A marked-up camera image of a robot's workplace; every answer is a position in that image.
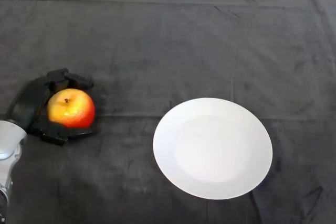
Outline black cloth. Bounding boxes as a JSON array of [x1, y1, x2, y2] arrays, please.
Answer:
[[0, 0, 336, 224]]

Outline white round plate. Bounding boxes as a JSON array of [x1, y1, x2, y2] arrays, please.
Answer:
[[153, 97, 274, 200]]

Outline red yellow apple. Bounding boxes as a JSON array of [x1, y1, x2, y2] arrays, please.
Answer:
[[47, 89, 96, 129]]

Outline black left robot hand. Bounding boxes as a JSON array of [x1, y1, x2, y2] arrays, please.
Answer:
[[6, 68, 96, 146]]

